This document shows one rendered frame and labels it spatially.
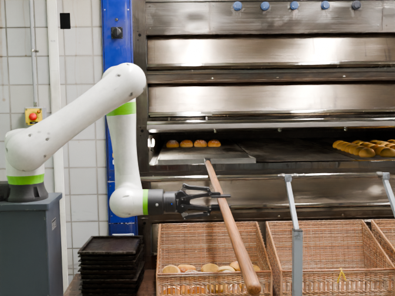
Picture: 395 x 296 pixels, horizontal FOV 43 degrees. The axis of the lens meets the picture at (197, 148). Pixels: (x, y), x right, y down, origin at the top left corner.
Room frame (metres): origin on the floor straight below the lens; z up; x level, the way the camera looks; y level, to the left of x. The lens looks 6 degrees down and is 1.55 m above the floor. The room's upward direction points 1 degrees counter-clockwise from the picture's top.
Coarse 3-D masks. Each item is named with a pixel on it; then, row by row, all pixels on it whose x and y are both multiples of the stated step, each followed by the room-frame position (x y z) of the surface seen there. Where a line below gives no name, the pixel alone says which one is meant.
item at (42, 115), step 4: (24, 108) 2.68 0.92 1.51; (28, 108) 2.68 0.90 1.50; (32, 108) 2.68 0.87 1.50; (36, 108) 2.68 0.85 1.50; (40, 108) 2.68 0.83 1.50; (44, 108) 2.71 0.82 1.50; (28, 112) 2.67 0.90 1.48; (32, 112) 2.68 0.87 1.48; (36, 112) 2.68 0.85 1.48; (44, 112) 2.70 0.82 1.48; (28, 116) 2.68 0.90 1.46; (40, 116) 2.68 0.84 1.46; (44, 116) 2.70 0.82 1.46; (28, 120) 2.68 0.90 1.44; (32, 120) 2.68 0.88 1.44; (36, 120) 2.68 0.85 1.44; (40, 120) 2.68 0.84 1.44; (28, 124) 2.67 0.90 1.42; (32, 124) 2.68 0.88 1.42
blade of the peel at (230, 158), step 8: (160, 160) 2.77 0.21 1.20; (168, 160) 2.77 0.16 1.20; (176, 160) 2.77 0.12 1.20; (184, 160) 2.77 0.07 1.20; (192, 160) 2.77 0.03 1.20; (200, 160) 2.78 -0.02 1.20; (216, 160) 2.78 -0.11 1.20; (224, 160) 2.78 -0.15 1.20; (232, 160) 2.78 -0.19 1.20; (240, 160) 2.78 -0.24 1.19; (248, 160) 2.79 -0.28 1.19
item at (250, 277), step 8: (208, 160) 2.68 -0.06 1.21; (208, 168) 2.45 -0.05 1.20; (216, 184) 2.01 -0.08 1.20; (224, 200) 1.72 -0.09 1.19; (224, 208) 1.61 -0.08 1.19; (224, 216) 1.54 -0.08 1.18; (232, 216) 1.53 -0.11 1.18; (232, 224) 1.42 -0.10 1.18; (232, 232) 1.35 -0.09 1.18; (232, 240) 1.29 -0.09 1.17; (240, 240) 1.27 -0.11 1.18; (240, 248) 1.20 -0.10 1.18; (240, 256) 1.15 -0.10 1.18; (248, 256) 1.16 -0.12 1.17; (240, 264) 1.11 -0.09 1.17; (248, 264) 1.09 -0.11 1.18; (248, 272) 1.04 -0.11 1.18; (248, 280) 1.01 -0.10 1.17; (256, 280) 1.00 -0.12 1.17; (248, 288) 0.98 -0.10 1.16; (256, 288) 0.98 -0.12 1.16
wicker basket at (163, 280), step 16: (160, 224) 2.73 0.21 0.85; (176, 224) 2.73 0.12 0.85; (192, 224) 2.74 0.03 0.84; (208, 224) 2.74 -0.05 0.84; (224, 224) 2.74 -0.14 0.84; (240, 224) 2.74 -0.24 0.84; (256, 224) 2.72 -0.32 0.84; (160, 240) 2.69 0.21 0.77; (176, 240) 2.71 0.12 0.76; (192, 240) 2.72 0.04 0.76; (208, 240) 2.72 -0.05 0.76; (224, 240) 2.72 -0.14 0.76; (256, 240) 2.72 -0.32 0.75; (160, 256) 2.64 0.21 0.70; (176, 256) 2.69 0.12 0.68; (192, 256) 2.69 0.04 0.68; (208, 256) 2.69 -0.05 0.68; (224, 256) 2.70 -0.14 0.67; (160, 272) 2.56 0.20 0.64; (208, 272) 2.28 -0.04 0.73; (224, 272) 2.28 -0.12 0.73; (240, 272) 2.28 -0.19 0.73; (256, 272) 2.29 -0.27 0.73; (272, 272) 2.29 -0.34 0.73; (160, 288) 2.45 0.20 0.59; (272, 288) 2.29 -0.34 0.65
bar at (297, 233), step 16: (144, 176) 2.40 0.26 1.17; (160, 176) 2.40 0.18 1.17; (176, 176) 2.40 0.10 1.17; (192, 176) 2.40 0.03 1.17; (208, 176) 2.40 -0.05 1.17; (224, 176) 2.40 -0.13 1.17; (240, 176) 2.40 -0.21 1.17; (256, 176) 2.40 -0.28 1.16; (272, 176) 2.41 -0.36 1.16; (288, 176) 2.40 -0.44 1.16; (304, 176) 2.41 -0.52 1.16; (320, 176) 2.41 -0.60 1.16; (336, 176) 2.41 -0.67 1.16; (352, 176) 2.42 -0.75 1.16; (368, 176) 2.42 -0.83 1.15; (384, 176) 2.41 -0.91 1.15; (288, 192) 2.36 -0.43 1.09
